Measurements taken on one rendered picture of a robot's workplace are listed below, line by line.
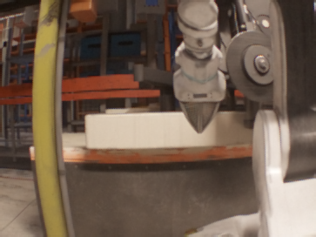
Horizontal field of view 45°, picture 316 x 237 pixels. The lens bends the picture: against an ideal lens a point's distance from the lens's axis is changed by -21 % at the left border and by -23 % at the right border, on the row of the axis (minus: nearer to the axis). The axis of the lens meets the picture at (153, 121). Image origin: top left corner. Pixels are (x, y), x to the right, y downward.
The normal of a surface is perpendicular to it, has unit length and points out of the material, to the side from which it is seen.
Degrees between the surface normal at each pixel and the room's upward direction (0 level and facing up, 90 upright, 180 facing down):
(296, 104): 88
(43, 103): 90
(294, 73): 110
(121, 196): 90
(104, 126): 90
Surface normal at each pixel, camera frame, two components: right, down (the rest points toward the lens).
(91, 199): 0.01, 0.04
